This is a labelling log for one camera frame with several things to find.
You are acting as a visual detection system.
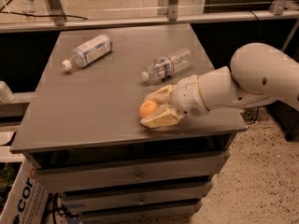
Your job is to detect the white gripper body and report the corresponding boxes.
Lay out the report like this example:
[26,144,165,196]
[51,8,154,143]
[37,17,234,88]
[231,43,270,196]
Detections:
[171,75,209,119]

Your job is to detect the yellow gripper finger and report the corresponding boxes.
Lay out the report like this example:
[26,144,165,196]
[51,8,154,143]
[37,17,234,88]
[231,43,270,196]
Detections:
[144,85,174,105]
[140,105,183,129]

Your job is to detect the orange fruit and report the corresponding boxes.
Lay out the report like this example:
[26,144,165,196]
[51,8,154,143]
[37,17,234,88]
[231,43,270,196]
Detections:
[139,100,159,119]

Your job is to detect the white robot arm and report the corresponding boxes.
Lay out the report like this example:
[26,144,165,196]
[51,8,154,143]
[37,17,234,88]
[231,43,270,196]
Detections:
[140,43,299,129]

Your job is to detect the clear red label bottle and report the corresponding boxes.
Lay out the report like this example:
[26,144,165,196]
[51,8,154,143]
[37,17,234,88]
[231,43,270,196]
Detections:
[141,48,195,81]

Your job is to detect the blue label plastic bottle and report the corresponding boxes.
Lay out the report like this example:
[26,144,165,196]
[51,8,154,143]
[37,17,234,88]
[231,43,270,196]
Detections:
[61,35,113,71]

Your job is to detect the grey drawer cabinet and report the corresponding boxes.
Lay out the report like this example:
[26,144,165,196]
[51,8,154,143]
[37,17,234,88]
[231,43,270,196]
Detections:
[11,24,246,224]

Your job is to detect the white cylinder object left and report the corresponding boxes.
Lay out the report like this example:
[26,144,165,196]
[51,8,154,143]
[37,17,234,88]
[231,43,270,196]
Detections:
[0,81,15,104]

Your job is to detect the white cardboard box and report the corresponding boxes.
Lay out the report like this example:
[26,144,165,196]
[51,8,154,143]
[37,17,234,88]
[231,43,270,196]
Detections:
[0,160,49,224]

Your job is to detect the metal frame rail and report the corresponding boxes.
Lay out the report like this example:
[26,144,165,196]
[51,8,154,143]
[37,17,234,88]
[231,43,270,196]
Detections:
[1,0,299,33]

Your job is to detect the black cable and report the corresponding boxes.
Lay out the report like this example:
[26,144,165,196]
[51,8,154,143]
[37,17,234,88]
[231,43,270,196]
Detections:
[0,10,90,21]

